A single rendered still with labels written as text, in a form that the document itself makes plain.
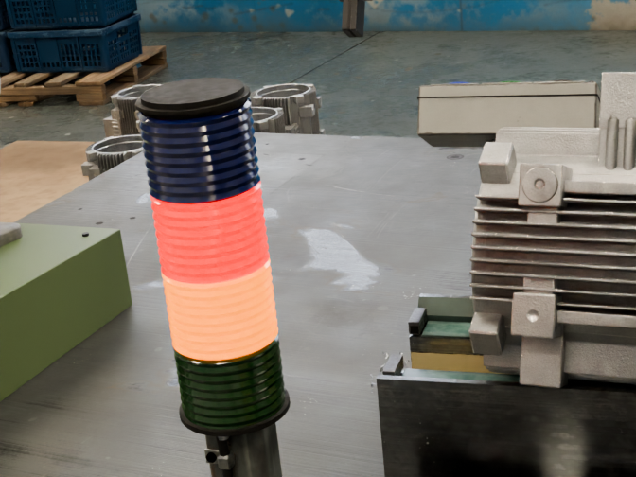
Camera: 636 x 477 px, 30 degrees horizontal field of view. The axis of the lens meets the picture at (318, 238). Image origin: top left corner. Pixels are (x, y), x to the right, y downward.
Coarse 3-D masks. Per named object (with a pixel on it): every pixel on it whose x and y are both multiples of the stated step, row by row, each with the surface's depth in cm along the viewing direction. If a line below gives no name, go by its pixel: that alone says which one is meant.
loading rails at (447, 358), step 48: (432, 336) 101; (384, 384) 91; (432, 384) 90; (480, 384) 88; (576, 384) 90; (624, 384) 89; (384, 432) 92; (432, 432) 91; (480, 432) 90; (528, 432) 89; (576, 432) 87; (624, 432) 86
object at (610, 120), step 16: (608, 80) 85; (624, 80) 84; (608, 96) 85; (624, 96) 84; (608, 112) 85; (624, 112) 84; (608, 128) 84; (624, 128) 84; (608, 144) 84; (624, 144) 84; (608, 160) 84; (624, 160) 84
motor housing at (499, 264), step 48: (528, 144) 88; (576, 144) 87; (480, 192) 86; (576, 192) 82; (624, 192) 80; (480, 240) 85; (528, 240) 83; (576, 240) 81; (624, 240) 79; (480, 288) 85; (528, 288) 82; (576, 288) 82; (624, 288) 81; (576, 336) 84; (624, 336) 83
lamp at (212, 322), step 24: (168, 288) 64; (192, 288) 63; (216, 288) 63; (240, 288) 63; (264, 288) 64; (168, 312) 65; (192, 312) 63; (216, 312) 63; (240, 312) 64; (264, 312) 65; (192, 336) 64; (216, 336) 64; (240, 336) 64; (264, 336) 65; (216, 360) 64
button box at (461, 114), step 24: (432, 96) 115; (456, 96) 114; (480, 96) 113; (504, 96) 113; (528, 96) 112; (552, 96) 111; (576, 96) 111; (600, 96) 114; (432, 120) 115; (456, 120) 114; (480, 120) 113; (504, 120) 112; (528, 120) 112; (552, 120) 111; (576, 120) 110; (432, 144) 119; (456, 144) 119; (480, 144) 118
